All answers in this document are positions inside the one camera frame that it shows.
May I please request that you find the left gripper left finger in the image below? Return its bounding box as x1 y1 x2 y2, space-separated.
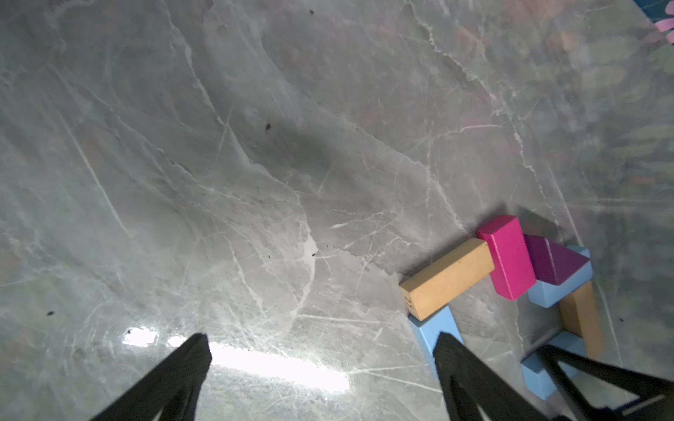
94 333 212 420

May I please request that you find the natural wood block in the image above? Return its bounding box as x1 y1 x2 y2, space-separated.
400 238 495 321
559 281 605 359

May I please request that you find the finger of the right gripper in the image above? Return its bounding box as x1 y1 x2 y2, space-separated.
536 345 673 420

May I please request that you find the purple triangular block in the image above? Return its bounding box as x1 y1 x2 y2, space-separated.
524 234 590 286

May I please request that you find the magenta rectangular block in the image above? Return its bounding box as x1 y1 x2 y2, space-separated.
477 215 536 301

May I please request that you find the light blue block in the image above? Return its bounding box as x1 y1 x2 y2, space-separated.
527 261 593 308
520 330 588 402
408 305 463 378

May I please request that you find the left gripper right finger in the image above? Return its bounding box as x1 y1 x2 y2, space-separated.
434 333 547 420

